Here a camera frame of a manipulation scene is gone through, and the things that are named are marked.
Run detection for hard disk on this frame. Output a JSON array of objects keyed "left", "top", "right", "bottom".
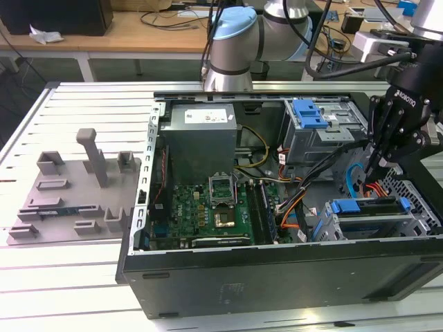
[{"left": 330, "top": 196, "right": 412, "bottom": 239}]

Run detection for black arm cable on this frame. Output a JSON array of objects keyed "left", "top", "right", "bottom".
[{"left": 303, "top": 0, "right": 416, "bottom": 81}]

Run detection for black cable bundle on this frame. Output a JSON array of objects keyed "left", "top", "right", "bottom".
[{"left": 276, "top": 138, "right": 371, "bottom": 215}]

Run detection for green Dell motherboard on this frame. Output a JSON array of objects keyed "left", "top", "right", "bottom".
[{"left": 148, "top": 181, "right": 288, "bottom": 250}]

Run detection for small black box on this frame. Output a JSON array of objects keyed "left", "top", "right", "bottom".
[{"left": 341, "top": 13, "right": 364, "bottom": 35}]

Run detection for black open PC case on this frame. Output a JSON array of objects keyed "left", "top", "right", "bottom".
[{"left": 115, "top": 90, "right": 443, "bottom": 320}]

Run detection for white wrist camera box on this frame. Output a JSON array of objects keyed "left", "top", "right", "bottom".
[{"left": 352, "top": 30, "right": 413, "bottom": 63}]

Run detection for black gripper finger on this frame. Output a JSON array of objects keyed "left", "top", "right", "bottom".
[
  {"left": 365, "top": 95, "right": 405, "bottom": 178},
  {"left": 372, "top": 129, "right": 434, "bottom": 178}
]

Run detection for wooden desk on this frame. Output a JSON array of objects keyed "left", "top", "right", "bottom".
[{"left": 0, "top": 0, "right": 443, "bottom": 82}]

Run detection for grey plastic parts rack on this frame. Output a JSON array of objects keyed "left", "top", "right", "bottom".
[{"left": 5, "top": 128, "right": 143, "bottom": 246}]

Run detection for black graphics card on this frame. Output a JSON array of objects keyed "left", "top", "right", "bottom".
[{"left": 192, "top": 236, "right": 251, "bottom": 247}]

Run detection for yellow black power wires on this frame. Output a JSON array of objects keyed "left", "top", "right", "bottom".
[{"left": 235, "top": 124, "right": 271, "bottom": 170}]

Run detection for metal socket cover frame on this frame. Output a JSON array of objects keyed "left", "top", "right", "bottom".
[{"left": 208, "top": 172, "right": 237, "bottom": 208}]

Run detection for RAM stick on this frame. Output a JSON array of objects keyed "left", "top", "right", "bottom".
[{"left": 37, "top": 206, "right": 84, "bottom": 217}]

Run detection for orange flat wire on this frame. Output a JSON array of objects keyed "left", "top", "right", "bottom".
[{"left": 280, "top": 199, "right": 305, "bottom": 230}]

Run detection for black RAM slot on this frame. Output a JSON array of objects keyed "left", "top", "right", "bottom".
[
  {"left": 251, "top": 182, "right": 269, "bottom": 243},
  {"left": 256, "top": 182, "right": 274, "bottom": 243},
  {"left": 246, "top": 182, "right": 264, "bottom": 243}
]

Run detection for large black box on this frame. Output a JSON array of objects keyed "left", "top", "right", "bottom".
[{"left": 0, "top": 0, "right": 114, "bottom": 37}]

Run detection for metal disk bay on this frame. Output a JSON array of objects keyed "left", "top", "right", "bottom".
[{"left": 311, "top": 196, "right": 433, "bottom": 243}]

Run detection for black case fan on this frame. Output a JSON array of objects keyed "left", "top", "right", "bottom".
[{"left": 151, "top": 143, "right": 173, "bottom": 212}]

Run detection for crumpled white paper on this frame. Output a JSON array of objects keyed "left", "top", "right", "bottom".
[{"left": 28, "top": 24, "right": 65, "bottom": 45}]

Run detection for grey power supply unit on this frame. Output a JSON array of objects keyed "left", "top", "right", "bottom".
[{"left": 159, "top": 103, "right": 243, "bottom": 174}]

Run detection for brown cardboard piece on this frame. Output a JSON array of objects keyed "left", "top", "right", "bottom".
[{"left": 112, "top": 0, "right": 172, "bottom": 12}]

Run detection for black tower box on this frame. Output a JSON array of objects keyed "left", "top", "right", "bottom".
[{"left": 307, "top": 8, "right": 325, "bottom": 39}]

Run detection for blue plastic drive latch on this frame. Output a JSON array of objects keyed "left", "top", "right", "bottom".
[{"left": 292, "top": 99, "right": 328, "bottom": 129}]

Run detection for blue carton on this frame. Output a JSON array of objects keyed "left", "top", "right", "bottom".
[{"left": 397, "top": 0, "right": 422, "bottom": 17}]

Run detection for blue VGA port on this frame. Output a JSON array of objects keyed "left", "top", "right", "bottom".
[{"left": 152, "top": 223, "right": 171, "bottom": 239}]

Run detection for blue SATA wire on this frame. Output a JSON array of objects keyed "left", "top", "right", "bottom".
[{"left": 345, "top": 162, "right": 368, "bottom": 199}]

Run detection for CPU socket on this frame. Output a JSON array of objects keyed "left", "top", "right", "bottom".
[{"left": 213, "top": 205, "right": 236, "bottom": 229}]

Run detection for thin wire locking lever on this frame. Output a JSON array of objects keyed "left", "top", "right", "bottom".
[{"left": 231, "top": 169, "right": 240, "bottom": 207}]

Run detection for grey flat device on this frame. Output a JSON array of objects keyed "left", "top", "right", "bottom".
[{"left": 363, "top": 6, "right": 404, "bottom": 24}]

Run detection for grey metal drive cage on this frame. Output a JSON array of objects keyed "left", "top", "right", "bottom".
[{"left": 280, "top": 98, "right": 377, "bottom": 177}]

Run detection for orange black power wire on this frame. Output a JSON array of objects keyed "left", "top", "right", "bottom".
[{"left": 359, "top": 181, "right": 386, "bottom": 200}]

